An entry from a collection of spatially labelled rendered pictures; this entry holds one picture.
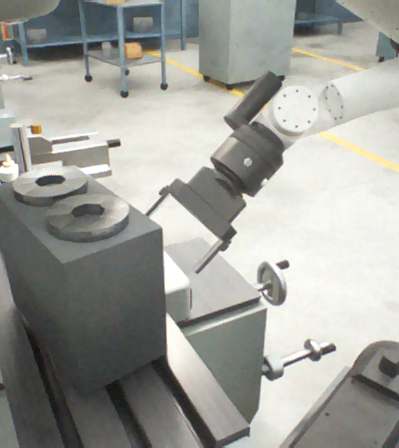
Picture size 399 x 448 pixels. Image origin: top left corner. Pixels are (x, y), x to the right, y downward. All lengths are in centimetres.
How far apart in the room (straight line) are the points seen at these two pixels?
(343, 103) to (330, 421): 62
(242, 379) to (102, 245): 74
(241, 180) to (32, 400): 39
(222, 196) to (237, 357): 51
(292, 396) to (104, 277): 145
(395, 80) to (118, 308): 51
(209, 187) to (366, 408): 60
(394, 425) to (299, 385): 88
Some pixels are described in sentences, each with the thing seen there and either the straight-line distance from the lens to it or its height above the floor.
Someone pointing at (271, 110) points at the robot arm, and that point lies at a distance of 74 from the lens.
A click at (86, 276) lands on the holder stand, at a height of 111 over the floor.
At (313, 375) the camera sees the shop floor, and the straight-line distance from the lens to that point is 202.
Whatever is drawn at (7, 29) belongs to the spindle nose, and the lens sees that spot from 84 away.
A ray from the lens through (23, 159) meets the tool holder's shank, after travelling 92.
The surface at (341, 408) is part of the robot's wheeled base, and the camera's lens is 113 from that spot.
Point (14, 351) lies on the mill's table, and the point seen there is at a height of 95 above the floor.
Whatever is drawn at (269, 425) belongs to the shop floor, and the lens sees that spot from 184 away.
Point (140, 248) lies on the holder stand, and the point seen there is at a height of 112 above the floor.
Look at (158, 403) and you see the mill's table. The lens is 62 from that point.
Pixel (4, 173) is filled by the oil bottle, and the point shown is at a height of 103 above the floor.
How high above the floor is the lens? 142
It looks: 30 degrees down
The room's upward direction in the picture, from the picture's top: straight up
